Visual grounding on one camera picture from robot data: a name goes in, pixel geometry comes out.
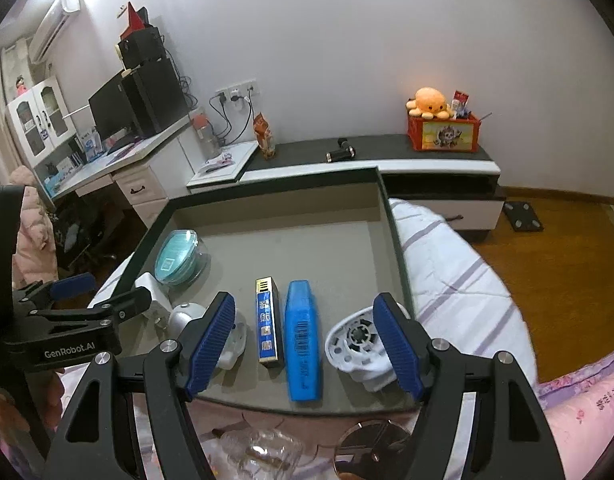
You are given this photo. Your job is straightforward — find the narrow blue printed box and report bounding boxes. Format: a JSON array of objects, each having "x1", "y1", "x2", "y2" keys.
[{"x1": 255, "y1": 276, "x2": 285, "y2": 365}]

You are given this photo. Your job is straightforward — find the white air conditioner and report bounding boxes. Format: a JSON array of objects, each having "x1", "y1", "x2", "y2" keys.
[{"x1": 27, "y1": 0, "x2": 90, "y2": 63}]

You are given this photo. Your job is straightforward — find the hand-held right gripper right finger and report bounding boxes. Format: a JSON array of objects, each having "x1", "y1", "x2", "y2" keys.
[{"x1": 372, "y1": 292, "x2": 568, "y2": 480}]

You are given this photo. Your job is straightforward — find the black power cable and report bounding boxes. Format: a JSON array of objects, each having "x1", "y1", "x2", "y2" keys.
[{"x1": 207, "y1": 92, "x2": 255, "y2": 146}]

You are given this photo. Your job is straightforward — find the silver round gadget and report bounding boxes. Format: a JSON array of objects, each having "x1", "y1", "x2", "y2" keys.
[{"x1": 167, "y1": 302, "x2": 208, "y2": 346}]

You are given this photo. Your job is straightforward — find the black floor scale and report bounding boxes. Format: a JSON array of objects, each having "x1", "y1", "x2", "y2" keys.
[{"x1": 504, "y1": 202, "x2": 544, "y2": 232}]

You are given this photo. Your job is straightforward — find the black speaker box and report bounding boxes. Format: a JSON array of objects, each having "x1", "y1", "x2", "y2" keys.
[{"x1": 118, "y1": 27, "x2": 167, "y2": 70}]

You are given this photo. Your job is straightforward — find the orange octopus plush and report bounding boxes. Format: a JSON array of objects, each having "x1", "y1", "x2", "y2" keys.
[{"x1": 406, "y1": 87, "x2": 453, "y2": 120}]

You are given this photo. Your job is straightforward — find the beige curtain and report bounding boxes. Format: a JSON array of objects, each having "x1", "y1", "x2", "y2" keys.
[{"x1": 0, "y1": 35, "x2": 38, "y2": 186}]

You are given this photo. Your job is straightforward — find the red folder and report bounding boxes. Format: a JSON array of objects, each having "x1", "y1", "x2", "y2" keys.
[{"x1": 119, "y1": 2, "x2": 150, "y2": 38}]

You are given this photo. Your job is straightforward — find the pink floral quilt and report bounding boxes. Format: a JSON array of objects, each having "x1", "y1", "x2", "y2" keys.
[{"x1": 537, "y1": 332, "x2": 614, "y2": 480}]

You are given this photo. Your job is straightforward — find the black cylindrical gadget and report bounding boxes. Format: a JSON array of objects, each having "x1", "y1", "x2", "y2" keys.
[{"x1": 324, "y1": 137, "x2": 357, "y2": 162}]

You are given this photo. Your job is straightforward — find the white wall socket strip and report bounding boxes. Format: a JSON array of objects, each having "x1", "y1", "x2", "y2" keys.
[{"x1": 216, "y1": 80, "x2": 262, "y2": 101}]

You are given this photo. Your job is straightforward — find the orange snack bag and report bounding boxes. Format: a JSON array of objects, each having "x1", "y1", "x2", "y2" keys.
[{"x1": 252, "y1": 111, "x2": 278, "y2": 160}]

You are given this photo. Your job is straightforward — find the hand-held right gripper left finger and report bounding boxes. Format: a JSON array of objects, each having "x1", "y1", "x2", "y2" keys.
[{"x1": 46, "y1": 291, "x2": 237, "y2": 480}]

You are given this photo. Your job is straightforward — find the white glass-door cabinet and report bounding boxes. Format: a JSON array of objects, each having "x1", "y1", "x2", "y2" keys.
[{"x1": 6, "y1": 76, "x2": 70, "y2": 168}]

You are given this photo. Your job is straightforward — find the white charger block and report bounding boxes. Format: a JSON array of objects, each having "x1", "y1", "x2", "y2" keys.
[{"x1": 135, "y1": 272, "x2": 174, "y2": 328}]

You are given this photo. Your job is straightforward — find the white side cabinet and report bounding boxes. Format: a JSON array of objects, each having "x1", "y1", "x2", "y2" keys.
[{"x1": 187, "y1": 140, "x2": 260, "y2": 195}]

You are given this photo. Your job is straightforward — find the rose gold round humidifier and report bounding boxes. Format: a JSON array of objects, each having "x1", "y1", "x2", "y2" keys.
[{"x1": 334, "y1": 419, "x2": 415, "y2": 480}]

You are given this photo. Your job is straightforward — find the red printed storage crate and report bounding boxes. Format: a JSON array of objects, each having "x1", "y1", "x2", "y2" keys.
[{"x1": 407, "y1": 112, "x2": 480, "y2": 152}]

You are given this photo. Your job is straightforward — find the pink papers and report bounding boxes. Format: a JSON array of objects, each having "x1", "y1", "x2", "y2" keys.
[{"x1": 203, "y1": 152, "x2": 236, "y2": 173}]

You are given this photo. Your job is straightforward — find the clear bottle red cap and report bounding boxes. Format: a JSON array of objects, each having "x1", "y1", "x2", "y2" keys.
[{"x1": 193, "y1": 114, "x2": 223, "y2": 158}]

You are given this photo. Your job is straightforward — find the black white low cabinet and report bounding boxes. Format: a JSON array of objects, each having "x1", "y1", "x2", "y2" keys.
[{"x1": 239, "y1": 132, "x2": 507, "y2": 233}]

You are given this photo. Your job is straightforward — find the striped white bedsheet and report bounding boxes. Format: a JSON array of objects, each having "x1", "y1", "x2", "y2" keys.
[{"x1": 94, "y1": 197, "x2": 538, "y2": 480}]

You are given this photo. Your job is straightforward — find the teal round container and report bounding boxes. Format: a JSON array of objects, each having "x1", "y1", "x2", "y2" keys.
[{"x1": 153, "y1": 229, "x2": 210, "y2": 286}]

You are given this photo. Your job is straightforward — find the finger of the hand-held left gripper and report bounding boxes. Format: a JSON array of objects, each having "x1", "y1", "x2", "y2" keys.
[
  {"x1": 14, "y1": 272, "x2": 98, "y2": 311},
  {"x1": 29, "y1": 287, "x2": 152, "y2": 333}
]

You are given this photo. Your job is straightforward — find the black computer monitor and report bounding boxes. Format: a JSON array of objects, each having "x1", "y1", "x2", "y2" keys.
[{"x1": 88, "y1": 80, "x2": 138, "y2": 143}]

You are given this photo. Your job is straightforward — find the white plug adapter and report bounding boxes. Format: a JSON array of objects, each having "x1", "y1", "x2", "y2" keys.
[{"x1": 324, "y1": 309, "x2": 403, "y2": 393}]

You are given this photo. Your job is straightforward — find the blue plastic case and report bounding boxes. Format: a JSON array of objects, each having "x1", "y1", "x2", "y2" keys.
[{"x1": 284, "y1": 280, "x2": 324, "y2": 403}]

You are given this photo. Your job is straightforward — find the black computer tower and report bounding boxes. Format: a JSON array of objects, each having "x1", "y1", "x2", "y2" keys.
[{"x1": 122, "y1": 57, "x2": 190, "y2": 138}]

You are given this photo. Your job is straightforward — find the white desk with drawers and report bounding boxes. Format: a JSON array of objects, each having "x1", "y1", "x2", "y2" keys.
[{"x1": 44, "y1": 110, "x2": 208, "y2": 231}]

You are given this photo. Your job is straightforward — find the white plastic figurine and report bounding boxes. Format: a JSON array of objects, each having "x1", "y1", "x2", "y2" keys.
[{"x1": 217, "y1": 317, "x2": 250, "y2": 371}]

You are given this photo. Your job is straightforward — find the black shallow box tray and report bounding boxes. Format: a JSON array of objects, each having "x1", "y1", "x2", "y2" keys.
[{"x1": 89, "y1": 164, "x2": 423, "y2": 461}]

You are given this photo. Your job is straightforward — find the pink padded jacket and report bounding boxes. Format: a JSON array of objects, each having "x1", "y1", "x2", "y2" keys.
[{"x1": 9, "y1": 166, "x2": 58, "y2": 283}]

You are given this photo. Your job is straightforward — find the black office chair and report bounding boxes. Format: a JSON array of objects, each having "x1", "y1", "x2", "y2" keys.
[{"x1": 52, "y1": 195, "x2": 125, "y2": 273}]

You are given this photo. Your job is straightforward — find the pink cloth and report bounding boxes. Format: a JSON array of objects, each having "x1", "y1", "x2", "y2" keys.
[{"x1": 0, "y1": 367, "x2": 62, "y2": 480}]

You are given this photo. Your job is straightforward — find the blue white box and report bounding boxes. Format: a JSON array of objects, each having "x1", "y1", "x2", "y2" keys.
[{"x1": 79, "y1": 127, "x2": 104, "y2": 158}]

